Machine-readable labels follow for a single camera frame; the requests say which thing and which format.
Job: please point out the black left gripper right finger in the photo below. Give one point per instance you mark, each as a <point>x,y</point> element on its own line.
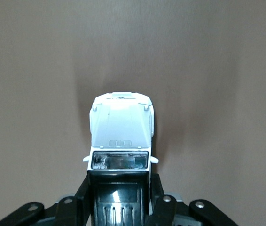
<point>163,207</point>

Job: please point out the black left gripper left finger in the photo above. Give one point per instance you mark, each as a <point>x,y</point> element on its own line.
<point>67,209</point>

